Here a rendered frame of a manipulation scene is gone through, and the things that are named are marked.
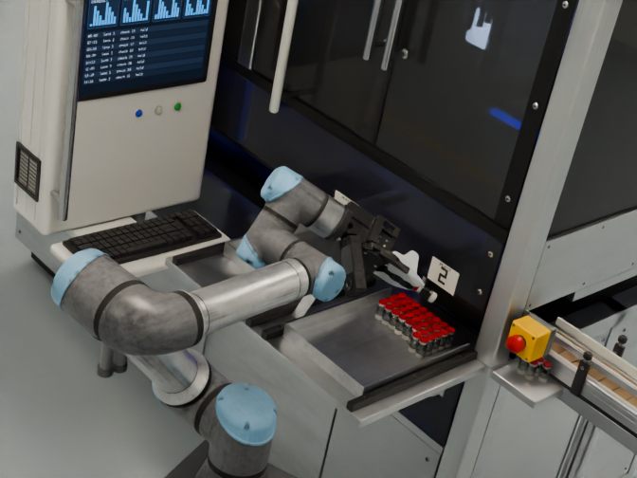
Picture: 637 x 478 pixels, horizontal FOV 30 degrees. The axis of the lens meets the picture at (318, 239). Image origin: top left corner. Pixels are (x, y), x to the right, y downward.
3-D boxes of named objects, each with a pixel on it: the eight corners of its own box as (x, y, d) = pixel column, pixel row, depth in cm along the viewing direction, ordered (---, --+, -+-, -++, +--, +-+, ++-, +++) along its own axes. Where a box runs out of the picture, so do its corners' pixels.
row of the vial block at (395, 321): (379, 314, 282) (383, 298, 279) (432, 354, 271) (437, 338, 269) (373, 316, 280) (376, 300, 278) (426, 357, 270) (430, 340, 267)
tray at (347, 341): (388, 299, 289) (391, 286, 287) (465, 356, 273) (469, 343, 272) (282, 336, 267) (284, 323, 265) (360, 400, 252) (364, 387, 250)
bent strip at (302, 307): (304, 310, 277) (308, 289, 275) (313, 317, 276) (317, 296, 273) (258, 326, 268) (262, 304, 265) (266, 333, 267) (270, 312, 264)
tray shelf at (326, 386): (310, 223, 318) (311, 216, 318) (505, 362, 277) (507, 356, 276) (164, 264, 288) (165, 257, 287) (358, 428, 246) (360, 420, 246)
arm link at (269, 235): (266, 277, 217) (299, 227, 218) (225, 248, 223) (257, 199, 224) (285, 288, 224) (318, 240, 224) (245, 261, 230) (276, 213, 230)
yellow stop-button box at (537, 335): (523, 338, 270) (532, 311, 266) (548, 355, 265) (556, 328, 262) (502, 347, 265) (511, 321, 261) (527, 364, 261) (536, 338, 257)
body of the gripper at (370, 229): (404, 230, 230) (354, 196, 227) (389, 266, 226) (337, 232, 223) (384, 241, 236) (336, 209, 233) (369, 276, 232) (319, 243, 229)
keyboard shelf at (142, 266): (175, 203, 331) (177, 194, 330) (237, 251, 315) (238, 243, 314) (32, 237, 303) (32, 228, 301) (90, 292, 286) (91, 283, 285)
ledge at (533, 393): (528, 360, 280) (530, 354, 279) (571, 390, 272) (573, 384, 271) (490, 377, 271) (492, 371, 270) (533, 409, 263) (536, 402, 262)
